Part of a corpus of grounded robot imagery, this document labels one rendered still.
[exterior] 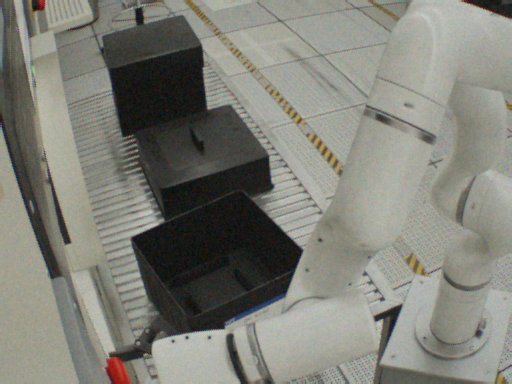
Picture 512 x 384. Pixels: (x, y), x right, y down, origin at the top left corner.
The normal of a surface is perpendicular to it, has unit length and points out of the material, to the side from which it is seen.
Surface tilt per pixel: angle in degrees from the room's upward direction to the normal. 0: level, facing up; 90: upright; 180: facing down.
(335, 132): 0
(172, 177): 0
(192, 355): 21
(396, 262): 0
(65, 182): 90
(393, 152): 58
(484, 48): 72
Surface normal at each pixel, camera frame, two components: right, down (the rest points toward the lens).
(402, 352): -0.07, -0.78
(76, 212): 0.37, 0.56
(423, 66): -0.17, 0.09
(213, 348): -0.22, -0.56
